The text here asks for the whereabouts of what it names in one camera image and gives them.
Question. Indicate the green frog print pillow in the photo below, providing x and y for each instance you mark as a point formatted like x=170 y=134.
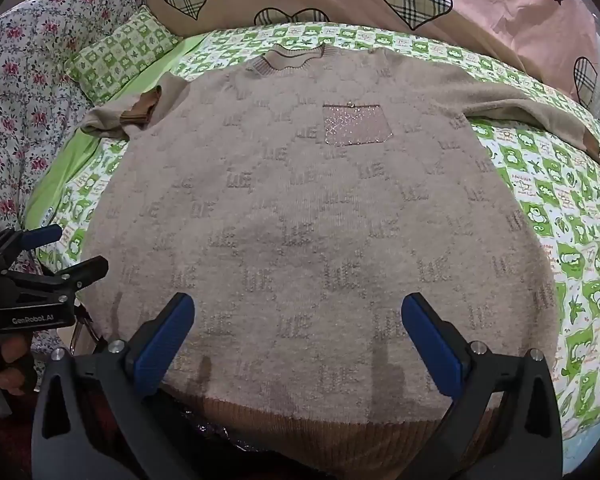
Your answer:
x=115 y=55

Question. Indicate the person's left hand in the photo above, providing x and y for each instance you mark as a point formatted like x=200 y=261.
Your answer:
x=12 y=355

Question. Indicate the beige knitted sweater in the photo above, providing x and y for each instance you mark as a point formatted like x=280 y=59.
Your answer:
x=305 y=210

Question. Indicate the floral print blanket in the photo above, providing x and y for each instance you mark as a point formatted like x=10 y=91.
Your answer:
x=25 y=75

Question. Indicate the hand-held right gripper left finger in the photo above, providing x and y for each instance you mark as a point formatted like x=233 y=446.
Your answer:
x=164 y=342

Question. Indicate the green frog print bedsheet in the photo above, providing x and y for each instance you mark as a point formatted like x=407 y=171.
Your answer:
x=555 y=175

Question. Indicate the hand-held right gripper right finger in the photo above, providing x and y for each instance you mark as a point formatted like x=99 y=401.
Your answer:
x=432 y=345

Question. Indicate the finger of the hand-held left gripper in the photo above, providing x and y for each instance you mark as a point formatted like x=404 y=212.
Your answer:
x=82 y=271
x=42 y=236

